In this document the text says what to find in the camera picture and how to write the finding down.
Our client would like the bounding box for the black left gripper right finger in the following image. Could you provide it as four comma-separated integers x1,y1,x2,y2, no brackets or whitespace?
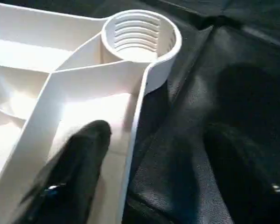
203,126,280,224

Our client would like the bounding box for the white plastic table top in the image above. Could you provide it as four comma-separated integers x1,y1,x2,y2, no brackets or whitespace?
0,2,182,224

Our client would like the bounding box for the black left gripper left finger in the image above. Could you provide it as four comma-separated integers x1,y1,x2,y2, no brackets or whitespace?
12,120,112,224

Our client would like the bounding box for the black work mat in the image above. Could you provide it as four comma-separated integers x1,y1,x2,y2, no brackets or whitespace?
91,0,280,224

